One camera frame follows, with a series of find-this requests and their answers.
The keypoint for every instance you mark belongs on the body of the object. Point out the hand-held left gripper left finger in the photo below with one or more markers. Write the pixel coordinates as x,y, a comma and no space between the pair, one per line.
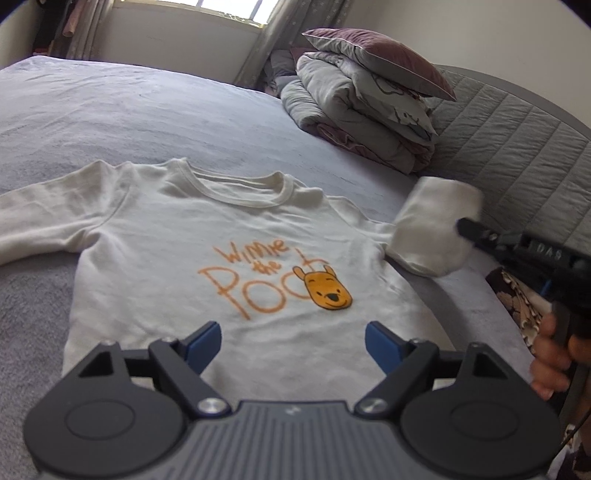
205,345

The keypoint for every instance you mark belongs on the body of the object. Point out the person's right hand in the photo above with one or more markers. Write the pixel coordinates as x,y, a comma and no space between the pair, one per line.
547,369

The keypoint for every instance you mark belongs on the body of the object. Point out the white long-sleeve shirt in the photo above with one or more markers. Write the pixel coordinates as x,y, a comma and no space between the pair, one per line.
161,240

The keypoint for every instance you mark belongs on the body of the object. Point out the brown floral cloth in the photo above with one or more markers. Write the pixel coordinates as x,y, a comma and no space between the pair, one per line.
517,300

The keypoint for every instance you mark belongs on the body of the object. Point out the bed with grey blanket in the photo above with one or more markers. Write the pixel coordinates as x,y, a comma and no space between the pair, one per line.
138,115

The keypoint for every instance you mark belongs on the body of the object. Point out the folded grey quilt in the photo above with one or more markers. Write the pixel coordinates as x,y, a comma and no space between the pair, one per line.
341,110

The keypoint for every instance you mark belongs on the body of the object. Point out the maroon pillow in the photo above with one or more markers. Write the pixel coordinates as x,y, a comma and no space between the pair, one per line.
383,55

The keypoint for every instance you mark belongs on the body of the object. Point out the hanging clothes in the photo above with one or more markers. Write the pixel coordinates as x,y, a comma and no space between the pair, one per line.
55,27

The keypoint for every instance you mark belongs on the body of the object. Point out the quilted grey headboard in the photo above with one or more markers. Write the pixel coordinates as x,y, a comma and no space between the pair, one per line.
517,152

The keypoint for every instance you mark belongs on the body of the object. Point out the dark grey bundled cloth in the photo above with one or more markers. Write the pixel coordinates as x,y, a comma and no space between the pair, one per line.
279,69

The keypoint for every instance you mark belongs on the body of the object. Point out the window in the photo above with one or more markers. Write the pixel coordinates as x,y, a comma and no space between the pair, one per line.
207,7

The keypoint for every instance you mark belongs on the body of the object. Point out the grey patterned curtain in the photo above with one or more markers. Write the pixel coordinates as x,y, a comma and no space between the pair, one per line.
281,37
92,27

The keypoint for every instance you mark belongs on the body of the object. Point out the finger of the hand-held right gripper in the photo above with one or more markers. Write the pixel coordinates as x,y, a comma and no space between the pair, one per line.
480,237

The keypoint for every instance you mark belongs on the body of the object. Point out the printed grey pillow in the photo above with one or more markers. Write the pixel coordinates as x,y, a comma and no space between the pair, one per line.
406,110

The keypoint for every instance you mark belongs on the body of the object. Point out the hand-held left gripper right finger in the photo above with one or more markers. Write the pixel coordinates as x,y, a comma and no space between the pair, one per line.
381,345

